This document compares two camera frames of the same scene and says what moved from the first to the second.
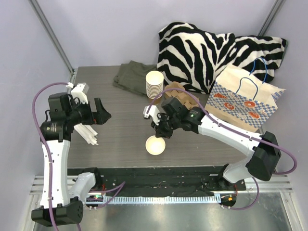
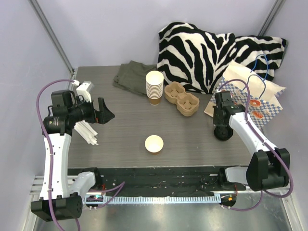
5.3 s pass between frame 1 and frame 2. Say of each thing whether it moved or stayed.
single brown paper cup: stayed
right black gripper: moved
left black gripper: stayed
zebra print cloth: stayed
